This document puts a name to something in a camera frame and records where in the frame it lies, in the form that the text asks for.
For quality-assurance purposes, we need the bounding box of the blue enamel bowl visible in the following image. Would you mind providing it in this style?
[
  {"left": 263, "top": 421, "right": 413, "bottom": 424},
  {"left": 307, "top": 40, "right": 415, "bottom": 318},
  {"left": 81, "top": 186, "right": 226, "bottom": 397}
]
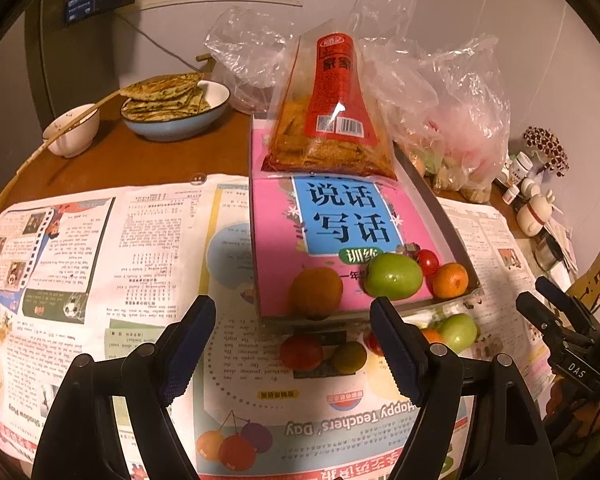
[{"left": 120, "top": 79, "right": 231, "bottom": 142}]

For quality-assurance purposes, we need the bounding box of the plastic bag of produce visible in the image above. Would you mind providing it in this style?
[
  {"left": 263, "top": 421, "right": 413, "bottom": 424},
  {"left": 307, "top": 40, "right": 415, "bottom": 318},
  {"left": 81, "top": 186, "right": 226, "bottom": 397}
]
[{"left": 352, "top": 0, "right": 512, "bottom": 204}]

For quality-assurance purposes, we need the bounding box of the wooden cutout stand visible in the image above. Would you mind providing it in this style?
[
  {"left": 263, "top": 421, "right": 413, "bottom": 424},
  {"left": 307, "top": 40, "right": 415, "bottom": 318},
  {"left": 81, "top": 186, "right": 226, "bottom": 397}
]
[{"left": 565, "top": 246, "right": 600, "bottom": 311}]

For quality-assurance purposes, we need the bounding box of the small orange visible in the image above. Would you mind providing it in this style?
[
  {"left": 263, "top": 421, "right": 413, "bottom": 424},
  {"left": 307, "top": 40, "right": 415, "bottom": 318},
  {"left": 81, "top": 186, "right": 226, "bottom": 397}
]
[{"left": 431, "top": 262, "right": 469, "bottom": 299}]

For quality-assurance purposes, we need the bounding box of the metal cup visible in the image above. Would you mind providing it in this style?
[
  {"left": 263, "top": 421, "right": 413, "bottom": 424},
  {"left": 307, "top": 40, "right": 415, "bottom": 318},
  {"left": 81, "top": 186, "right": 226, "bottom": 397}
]
[{"left": 534, "top": 235, "right": 566, "bottom": 273}]

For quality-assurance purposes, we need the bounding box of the large orange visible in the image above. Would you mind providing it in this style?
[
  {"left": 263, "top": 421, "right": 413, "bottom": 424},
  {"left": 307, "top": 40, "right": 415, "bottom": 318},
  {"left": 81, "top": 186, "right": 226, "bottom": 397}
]
[{"left": 289, "top": 266, "right": 344, "bottom": 320}]

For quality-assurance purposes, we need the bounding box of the small white bowl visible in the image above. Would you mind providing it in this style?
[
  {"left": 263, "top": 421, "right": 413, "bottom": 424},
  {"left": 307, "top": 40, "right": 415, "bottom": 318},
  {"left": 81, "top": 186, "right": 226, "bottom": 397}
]
[{"left": 42, "top": 104, "right": 101, "bottom": 158}]

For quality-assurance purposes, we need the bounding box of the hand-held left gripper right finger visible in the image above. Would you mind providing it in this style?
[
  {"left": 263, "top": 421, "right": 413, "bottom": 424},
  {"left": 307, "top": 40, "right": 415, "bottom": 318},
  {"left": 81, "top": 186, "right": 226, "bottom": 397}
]
[{"left": 369, "top": 296, "right": 552, "bottom": 480}]

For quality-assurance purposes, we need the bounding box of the grey cardboard box tray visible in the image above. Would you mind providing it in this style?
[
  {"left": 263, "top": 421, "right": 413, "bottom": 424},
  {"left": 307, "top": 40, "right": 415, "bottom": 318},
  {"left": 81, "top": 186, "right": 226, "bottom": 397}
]
[{"left": 249, "top": 112, "right": 483, "bottom": 321}]

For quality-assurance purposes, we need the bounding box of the stack of flat pancakes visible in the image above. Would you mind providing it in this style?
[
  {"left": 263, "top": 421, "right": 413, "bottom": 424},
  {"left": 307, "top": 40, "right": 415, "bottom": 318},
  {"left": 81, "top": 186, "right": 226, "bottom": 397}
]
[{"left": 119, "top": 72, "right": 214, "bottom": 124}]

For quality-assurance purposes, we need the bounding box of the medium orange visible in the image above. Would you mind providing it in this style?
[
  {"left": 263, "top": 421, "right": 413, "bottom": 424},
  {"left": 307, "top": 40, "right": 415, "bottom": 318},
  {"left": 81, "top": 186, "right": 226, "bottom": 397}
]
[{"left": 419, "top": 327, "right": 448, "bottom": 347}]

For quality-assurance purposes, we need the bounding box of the blue tissue box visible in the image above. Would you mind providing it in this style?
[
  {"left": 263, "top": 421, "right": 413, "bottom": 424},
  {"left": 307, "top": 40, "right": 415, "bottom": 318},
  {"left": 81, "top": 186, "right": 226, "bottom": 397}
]
[{"left": 62, "top": 0, "right": 131, "bottom": 26}]

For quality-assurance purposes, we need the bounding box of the printed newspaper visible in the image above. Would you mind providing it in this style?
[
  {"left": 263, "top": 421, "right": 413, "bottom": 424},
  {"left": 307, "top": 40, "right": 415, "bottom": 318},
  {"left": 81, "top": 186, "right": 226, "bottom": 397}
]
[{"left": 0, "top": 172, "right": 556, "bottom": 480}]

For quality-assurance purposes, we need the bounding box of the white pill bottle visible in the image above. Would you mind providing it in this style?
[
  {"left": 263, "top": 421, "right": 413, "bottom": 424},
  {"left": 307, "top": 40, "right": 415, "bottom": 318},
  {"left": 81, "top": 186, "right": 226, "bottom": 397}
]
[{"left": 511, "top": 152, "right": 535, "bottom": 183}]

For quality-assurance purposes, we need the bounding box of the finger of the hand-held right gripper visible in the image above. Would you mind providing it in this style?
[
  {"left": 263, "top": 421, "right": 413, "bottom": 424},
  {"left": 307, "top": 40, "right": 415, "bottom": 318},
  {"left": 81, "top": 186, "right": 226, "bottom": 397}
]
[
  {"left": 515, "top": 293, "right": 582, "bottom": 357},
  {"left": 534, "top": 276, "right": 600, "bottom": 342}
]

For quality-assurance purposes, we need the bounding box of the small green jujube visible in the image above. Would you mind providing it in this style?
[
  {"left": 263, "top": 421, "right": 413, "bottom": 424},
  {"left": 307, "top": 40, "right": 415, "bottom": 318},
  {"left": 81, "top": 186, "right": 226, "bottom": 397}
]
[{"left": 437, "top": 313, "right": 480, "bottom": 355}]

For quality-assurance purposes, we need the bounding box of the snack bag with red label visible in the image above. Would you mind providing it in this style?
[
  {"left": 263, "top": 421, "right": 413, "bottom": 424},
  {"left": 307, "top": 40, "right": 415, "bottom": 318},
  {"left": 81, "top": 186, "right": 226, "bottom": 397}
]
[{"left": 262, "top": 30, "right": 398, "bottom": 181}]

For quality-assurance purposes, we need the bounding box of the black cable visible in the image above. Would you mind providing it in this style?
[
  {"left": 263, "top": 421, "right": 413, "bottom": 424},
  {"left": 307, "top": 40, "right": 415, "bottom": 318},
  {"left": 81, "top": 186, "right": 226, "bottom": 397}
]
[{"left": 114, "top": 11, "right": 213, "bottom": 70}]

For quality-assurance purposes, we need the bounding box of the pink and blue book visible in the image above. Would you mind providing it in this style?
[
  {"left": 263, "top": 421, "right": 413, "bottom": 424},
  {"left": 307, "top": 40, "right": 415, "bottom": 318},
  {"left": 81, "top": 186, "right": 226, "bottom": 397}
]
[{"left": 252, "top": 172, "right": 473, "bottom": 318}]

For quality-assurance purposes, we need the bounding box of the large green jujube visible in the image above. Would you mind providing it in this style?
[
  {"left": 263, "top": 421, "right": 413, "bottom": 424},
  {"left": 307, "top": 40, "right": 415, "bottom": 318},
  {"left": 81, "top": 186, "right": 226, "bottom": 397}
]
[{"left": 364, "top": 253, "right": 424, "bottom": 299}]

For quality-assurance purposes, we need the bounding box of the large white figurine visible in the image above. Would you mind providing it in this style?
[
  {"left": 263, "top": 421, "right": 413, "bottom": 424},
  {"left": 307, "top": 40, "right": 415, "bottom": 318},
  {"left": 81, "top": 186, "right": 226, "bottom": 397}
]
[{"left": 516, "top": 191, "right": 553, "bottom": 237}]

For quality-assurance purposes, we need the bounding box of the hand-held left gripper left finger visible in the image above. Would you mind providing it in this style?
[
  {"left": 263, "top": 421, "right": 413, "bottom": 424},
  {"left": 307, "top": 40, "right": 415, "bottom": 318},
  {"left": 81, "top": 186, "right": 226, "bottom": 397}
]
[{"left": 30, "top": 295, "right": 217, "bottom": 480}]

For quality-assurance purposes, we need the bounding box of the empty clear plastic bag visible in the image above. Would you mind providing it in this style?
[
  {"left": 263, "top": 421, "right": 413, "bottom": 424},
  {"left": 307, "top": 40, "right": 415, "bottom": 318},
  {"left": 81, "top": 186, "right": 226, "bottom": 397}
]
[{"left": 203, "top": 6, "right": 301, "bottom": 116}]

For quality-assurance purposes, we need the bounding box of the brown dotted bouquet ornament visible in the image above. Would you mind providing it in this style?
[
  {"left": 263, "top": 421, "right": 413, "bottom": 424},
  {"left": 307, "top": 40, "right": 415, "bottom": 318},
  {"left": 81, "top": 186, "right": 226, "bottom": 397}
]
[{"left": 522, "top": 126, "right": 569, "bottom": 178}]

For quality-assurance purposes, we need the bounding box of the red cherry tomato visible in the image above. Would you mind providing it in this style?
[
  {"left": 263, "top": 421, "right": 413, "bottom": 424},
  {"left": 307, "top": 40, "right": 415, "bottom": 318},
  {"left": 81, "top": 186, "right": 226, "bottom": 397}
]
[
  {"left": 364, "top": 329, "right": 385, "bottom": 357},
  {"left": 416, "top": 249, "right": 440, "bottom": 277},
  {"left": 280, "top": 334, "right": 324, "bottom": 372}
]

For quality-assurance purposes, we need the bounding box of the small yellow-green fruit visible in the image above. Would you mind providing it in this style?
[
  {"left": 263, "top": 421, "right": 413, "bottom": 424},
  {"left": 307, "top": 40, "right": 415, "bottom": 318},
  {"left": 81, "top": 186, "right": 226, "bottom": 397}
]
[{"left": 331, "top": 341, "right": 368, "bottom": 375}]

